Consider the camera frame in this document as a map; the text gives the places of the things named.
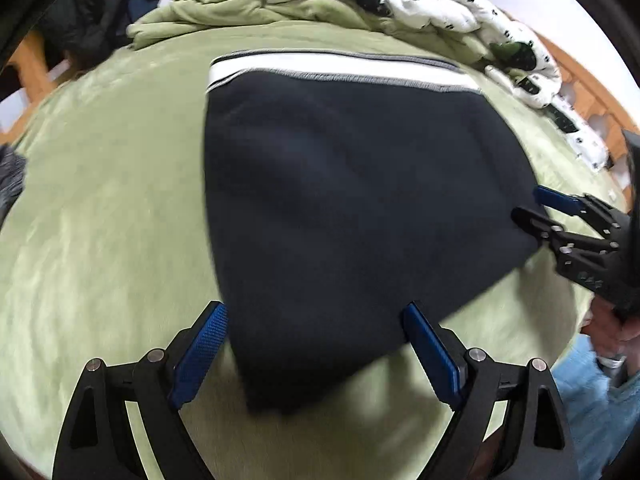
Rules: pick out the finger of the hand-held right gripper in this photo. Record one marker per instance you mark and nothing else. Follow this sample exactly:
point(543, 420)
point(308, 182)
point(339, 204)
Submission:
point(575, 255)
point(557, 200)

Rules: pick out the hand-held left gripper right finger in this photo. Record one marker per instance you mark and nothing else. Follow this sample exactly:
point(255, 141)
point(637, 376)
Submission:
point(432, 355)

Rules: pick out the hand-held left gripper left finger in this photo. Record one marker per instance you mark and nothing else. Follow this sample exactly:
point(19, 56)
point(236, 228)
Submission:
point(200, 355)

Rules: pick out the black pants with white stripe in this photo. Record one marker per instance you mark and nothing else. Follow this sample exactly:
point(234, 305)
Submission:
point(350, 185)

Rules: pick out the person's right hand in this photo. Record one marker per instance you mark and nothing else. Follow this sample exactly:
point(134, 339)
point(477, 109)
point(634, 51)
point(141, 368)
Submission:
point(607, 332)

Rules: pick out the white flower print pillow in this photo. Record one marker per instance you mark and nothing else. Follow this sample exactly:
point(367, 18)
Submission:
point(582, 137)

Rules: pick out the wooden headboard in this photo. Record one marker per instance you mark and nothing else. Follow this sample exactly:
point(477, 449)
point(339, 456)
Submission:
point(595, 95)

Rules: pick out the green fleece bed sheet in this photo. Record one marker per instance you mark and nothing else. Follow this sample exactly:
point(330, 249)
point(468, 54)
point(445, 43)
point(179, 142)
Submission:
point(110, 235)

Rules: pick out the person's blue jeans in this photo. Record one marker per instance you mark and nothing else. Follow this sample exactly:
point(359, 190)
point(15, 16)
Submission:
point(585, 410)

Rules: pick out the white flower print quilt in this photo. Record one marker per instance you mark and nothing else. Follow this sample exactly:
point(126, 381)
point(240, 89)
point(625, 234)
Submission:
point(440, 10)

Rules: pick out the grey jeans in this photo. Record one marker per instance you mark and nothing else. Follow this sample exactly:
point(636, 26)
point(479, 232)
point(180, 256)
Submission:
point(10, 175)

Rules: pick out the wooden footboard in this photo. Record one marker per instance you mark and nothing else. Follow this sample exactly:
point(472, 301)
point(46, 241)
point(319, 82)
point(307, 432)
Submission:
point(32, 67)

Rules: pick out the black jacket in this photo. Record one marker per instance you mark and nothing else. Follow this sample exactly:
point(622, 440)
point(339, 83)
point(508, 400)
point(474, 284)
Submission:
point(85, 20)

